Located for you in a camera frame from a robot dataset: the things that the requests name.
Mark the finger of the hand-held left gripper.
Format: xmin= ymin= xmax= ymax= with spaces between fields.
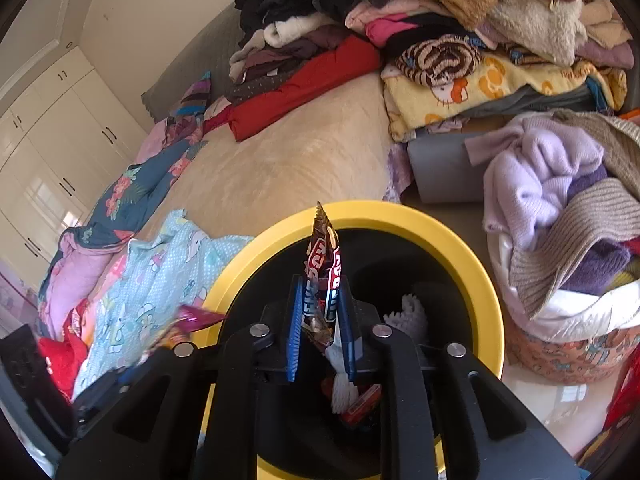
xmin=74 ymin=351 xmax=174 ymax=434

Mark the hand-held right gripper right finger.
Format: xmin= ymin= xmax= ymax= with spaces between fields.
xmin=336 ymin=287 xmax=582 ymax=480

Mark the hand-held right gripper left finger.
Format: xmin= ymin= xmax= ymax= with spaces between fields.
xmin=55 ymin=275 xmax=305 ymax=480

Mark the red colourful snack wrapper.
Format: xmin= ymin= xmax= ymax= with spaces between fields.
xmin=339 ymin=384 xmax=384 ymax=424

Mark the white foam fruit net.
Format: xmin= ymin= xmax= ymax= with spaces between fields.
xmin=382 ymin=294 xmax=429 ymax=339

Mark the brown red snack wrapper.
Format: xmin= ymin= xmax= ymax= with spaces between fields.
xmin=301 ymin=201 xmax=344 ymax=347

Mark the pink foil snack wrapper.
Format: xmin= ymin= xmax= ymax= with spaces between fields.
xmin=150 ymin=305 xmax=227 ymax=356

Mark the black trash bin yellow rim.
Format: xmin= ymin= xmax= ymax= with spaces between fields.
xmin=200 ymin=200 xmax=504 ymax=480

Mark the red floral garment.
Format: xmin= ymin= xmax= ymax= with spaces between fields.
xmin=36 ymin=329 xmax=89 ymax=399

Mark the light blue cartoon bedsheet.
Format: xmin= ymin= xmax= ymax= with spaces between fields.
xmin=72 ymin=210 xmax=257 ymax=402

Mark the lilac printed cloth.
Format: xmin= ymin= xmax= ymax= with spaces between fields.
xmin=384 ymin=117 xmax=472 ymax=204

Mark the beige plush bed sheet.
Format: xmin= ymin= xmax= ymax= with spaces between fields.
xmin=145 ymin=72 xmax=402 ymax=257

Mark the blue floral quilt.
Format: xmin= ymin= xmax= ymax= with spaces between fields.
xmin=37 ymin=137 xmax=209 ymax=342

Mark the grey box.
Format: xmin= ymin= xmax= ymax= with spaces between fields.
xmin=406 ymin=132 xmax=489 ymax=205

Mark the pink patterned laundry basket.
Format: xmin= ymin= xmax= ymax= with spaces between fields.
xmin=487 ymin=232 xmax=640 ymax=387

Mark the white wardrobe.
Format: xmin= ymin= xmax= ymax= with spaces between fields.
xmin=0 ymin=45 xmax=152 ymax=282

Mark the pale pink cloth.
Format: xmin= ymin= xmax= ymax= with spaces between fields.
xmin=134 ymin=120 xmax=174 ymax=164

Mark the grey dotted garment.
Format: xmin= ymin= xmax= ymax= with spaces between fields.
xmin=224 ymin=67 xmax=312 ymax=107

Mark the folded red garment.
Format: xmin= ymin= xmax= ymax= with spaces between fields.
xmin=227 ymin=35 xmax=384 ymax=143

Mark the striped colourful cloth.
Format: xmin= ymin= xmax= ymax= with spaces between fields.
xmin=166 ymin=72 xmax=214 ymax=134

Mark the lilac sweater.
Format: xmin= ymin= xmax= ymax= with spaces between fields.
xmin=464 ymin=115 xmax=609 ymax=252

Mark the dark purple knit garment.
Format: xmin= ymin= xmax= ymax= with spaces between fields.
xmin=559 ymin=165 xmax=640 ymax=292

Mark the red cloth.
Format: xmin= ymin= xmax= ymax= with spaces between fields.
xmin=604 ymin=369 xmax=640 ymax=432

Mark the purple brown garment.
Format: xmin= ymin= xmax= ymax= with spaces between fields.
xmin=239 ymin=25 xmax=352 ymax=82

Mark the grey headboard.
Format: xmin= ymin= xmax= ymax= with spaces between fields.
xmin=141 ymin=2 xmax=242 ymax=122

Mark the brown white striped knit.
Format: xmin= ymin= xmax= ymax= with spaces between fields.
xmin=394 ymin=34 xmax=484 ymax=89

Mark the pile of clothes on bed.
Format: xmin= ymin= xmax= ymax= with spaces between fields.
xmin=381 ymin=47 xmax=629 ymax=144

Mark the white fleece garment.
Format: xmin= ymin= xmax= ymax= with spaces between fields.
xmin=229 ymin=12 xmax=342 ymax=69

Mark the pink garment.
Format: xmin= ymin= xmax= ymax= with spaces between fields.
xmin=344 ymin=0 xmax=442 ymax=49

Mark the cream fleece garment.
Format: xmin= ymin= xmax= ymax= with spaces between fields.
xmin=486 ymin=0 xmax=589 ymax=69

